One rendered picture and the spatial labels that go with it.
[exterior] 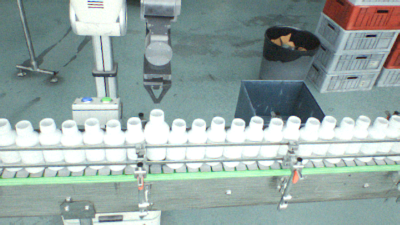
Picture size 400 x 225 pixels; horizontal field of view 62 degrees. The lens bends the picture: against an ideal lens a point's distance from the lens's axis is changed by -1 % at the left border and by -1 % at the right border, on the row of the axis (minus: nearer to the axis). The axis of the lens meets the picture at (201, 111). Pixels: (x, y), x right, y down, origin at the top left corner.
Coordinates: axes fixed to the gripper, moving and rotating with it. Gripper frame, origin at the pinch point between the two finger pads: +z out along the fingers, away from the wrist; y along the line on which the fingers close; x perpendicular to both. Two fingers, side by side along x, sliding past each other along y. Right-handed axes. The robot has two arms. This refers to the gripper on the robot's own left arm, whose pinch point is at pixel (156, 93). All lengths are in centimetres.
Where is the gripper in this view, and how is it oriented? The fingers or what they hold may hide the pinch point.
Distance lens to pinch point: 88.8
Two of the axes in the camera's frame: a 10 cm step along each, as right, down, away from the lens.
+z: -1.0, 7.8, 6.2
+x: -9.9, 0.0, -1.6
